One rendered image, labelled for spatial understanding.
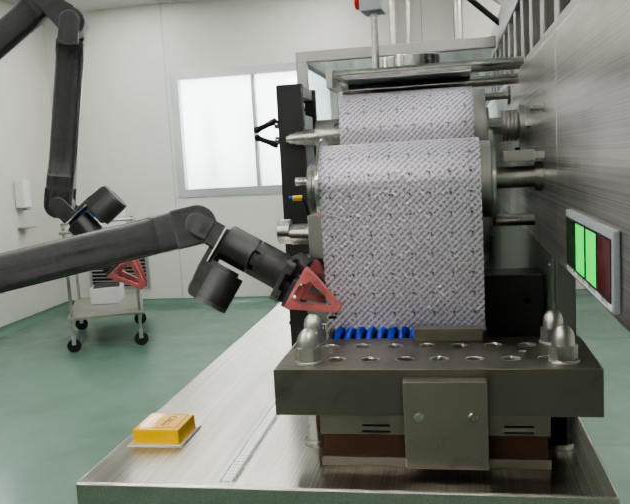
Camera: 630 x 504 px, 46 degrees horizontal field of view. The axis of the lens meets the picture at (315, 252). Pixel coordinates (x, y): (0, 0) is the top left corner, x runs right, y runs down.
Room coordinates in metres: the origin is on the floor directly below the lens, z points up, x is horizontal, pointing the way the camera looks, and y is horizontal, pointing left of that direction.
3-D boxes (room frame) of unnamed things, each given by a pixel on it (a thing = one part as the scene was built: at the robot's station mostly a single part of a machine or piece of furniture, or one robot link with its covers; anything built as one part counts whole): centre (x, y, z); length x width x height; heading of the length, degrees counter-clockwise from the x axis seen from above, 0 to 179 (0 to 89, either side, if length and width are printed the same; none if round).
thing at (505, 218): (1.23, -0.33, 1.17); 0.08 x 0.02 x 0.02; 79
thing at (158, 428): (1.05, 0.24, 0.91); 0.07 x 0.07 x 0.02; 79
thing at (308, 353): (0.94, 0.02, 1.05); 0.04 x 0.04 x 0.04
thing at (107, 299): (5.73, 1.65, 0.51); 0.91 x 0.58 x 1.02; 13
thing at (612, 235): (0.72, -0.27, 1.18); 0.25 x 0.01 x 0.07; 169
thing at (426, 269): (1.08, -0.13, 1.11); 0.23 x 0.01 x 0.18; 79
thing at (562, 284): (2.16, -0.56, 1.02); 2.24 x 0.04 x 0.24; 169
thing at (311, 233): (1.21, 0.01, 1.05); 0.06 x 0.05 x 0.31; 79
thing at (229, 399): (2.08, -0.23, 0.88); 2.52 x 0.66 x 0.04; 169
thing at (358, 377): (0.96, -0.15, 1.00); 0.40 x 0.16 x 0.06; 79
